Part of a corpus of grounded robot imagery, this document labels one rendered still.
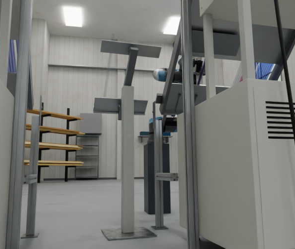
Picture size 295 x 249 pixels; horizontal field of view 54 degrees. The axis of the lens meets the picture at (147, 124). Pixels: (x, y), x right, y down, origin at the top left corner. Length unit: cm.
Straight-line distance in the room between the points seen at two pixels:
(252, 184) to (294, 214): 16
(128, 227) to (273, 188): 89
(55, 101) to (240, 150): 1178
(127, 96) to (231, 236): 95
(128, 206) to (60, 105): 1103
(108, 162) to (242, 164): 1131
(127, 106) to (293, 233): 104
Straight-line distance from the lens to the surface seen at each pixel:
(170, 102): 183
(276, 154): 99
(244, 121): 98
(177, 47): 163
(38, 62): 1175
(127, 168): 161
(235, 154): 102
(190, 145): 130
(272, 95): 102
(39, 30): 1225
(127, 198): 162
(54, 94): 1264
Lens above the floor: 33
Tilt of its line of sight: 9 degrees up
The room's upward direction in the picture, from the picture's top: 1 degrees counter-clockwise
